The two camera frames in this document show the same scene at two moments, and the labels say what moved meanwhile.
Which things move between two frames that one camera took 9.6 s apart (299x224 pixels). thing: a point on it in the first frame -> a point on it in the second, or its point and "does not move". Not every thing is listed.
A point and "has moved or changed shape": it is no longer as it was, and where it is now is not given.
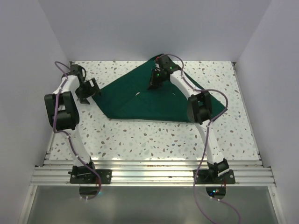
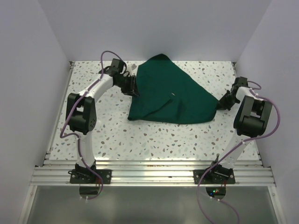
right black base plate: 210,177 does not move
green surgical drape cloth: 130,97 has moved or changed shape
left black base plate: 105,176 does not move
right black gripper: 153,81 -> 222,105
